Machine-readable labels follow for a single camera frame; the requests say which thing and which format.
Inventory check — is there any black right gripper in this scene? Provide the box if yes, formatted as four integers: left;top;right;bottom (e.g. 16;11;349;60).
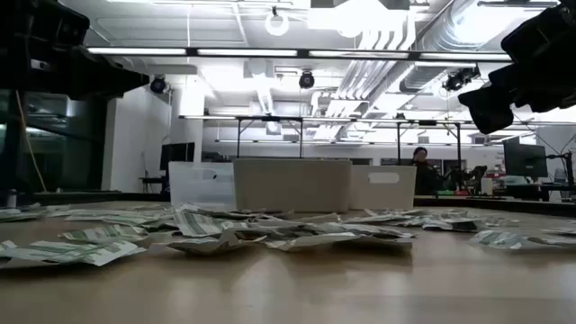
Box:
457;53;576;135

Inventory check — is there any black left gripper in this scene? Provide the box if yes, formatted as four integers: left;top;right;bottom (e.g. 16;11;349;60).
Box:
0;42;150;101

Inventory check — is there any BZK antiseptic towelette packet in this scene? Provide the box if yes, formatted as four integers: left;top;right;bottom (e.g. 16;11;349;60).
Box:
269;222;415;239

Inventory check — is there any black computer monitor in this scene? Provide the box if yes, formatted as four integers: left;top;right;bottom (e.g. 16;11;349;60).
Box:
159;142;196;172
502;141;549;179

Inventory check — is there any person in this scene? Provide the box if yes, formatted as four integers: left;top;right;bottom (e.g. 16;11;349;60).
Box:
410;146;441;196

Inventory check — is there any white plastic bin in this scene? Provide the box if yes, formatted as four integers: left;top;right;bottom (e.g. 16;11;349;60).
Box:
349;165;418;212

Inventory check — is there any clear plastic bin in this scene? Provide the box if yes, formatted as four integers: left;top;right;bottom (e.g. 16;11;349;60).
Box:
168;161;236;212

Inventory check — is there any long overhead light bar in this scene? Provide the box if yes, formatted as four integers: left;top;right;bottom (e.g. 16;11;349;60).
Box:
85;46;514;63

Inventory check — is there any light grey plastic bin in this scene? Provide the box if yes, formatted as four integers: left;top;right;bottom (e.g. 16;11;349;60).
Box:
232;157;353;214

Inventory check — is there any black metal rig frame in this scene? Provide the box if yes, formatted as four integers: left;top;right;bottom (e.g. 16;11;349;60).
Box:
395;119;464;181
235;115;304;159

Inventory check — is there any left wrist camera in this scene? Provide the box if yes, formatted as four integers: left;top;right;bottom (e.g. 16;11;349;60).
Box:
0;0;91;47

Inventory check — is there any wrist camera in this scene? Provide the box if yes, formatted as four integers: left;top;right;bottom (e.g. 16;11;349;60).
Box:
0;0;91;47
500;3;576;64

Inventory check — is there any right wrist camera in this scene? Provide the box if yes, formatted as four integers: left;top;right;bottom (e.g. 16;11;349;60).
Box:
500;3;576;64

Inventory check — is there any yellow hanging cable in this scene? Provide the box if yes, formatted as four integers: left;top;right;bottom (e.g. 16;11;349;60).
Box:
15;89;48;194

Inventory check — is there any white ring light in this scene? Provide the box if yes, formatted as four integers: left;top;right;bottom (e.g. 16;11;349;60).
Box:
264;9;291;38

